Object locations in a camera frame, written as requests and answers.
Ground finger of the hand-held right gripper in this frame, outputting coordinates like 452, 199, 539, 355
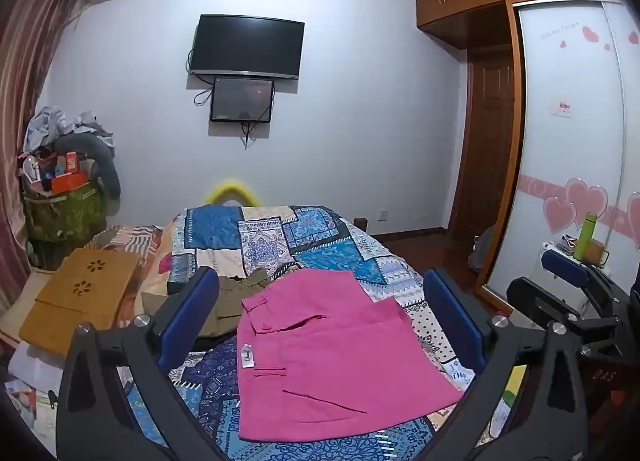
541, 249, 632, 308
506, 277, 587, 330

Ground small black wall monitor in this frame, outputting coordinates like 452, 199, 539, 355
209, 76, 275, 122

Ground olive green pants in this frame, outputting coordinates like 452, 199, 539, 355
141, 268, 271, 339

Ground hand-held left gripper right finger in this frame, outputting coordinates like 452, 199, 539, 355
422, 268, 593, 461

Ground white cloth pile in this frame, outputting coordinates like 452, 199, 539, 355
7, 341, 63, 392

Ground green fabric bag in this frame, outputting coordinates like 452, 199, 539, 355
22, 181, 108, 247

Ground large black wall television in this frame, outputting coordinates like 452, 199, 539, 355
189, 14, 306, 80

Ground yellow curved foam piece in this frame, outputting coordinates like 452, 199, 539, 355
205, 179, 261, 206

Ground black hanging monitor cable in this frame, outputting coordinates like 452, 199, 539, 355
241, 111, 261, 149

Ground orange box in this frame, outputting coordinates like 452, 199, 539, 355
50, 172, 91, 194

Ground grey tube pillow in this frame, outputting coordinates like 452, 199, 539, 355
55, 131, 122, 200

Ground wooden wardrobe with sliding doors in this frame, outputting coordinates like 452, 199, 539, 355
475, 0, 640, 322

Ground pink pants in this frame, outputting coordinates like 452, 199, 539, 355
235, 268, 463, 443

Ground brown mug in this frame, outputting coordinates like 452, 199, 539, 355
582, 238, 611, 267

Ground yellow orange blanket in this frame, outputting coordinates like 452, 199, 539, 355
502, 365, 527, 404

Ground wooden lap desk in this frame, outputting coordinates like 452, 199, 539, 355
19, 247, 142, 357

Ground green bottle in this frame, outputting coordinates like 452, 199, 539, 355
573, 212, 598, 262

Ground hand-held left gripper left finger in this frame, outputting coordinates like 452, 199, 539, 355
56, 266, 226, 461

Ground pile of grey clothes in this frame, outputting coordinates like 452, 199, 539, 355
23, 106, 101, 152

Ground leaf print blanket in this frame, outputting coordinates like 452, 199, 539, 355
85, 225, 173, 292

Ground striped brown curtain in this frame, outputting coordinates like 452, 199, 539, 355
0, 0, 96, 342

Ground grey bag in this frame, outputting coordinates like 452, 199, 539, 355
469, 226, 496, 287

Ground brown wooden door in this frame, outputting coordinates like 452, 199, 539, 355
447, 48, 516, 242

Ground patchwork print bedspread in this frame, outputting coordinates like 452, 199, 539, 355
125, 204, 506, 461

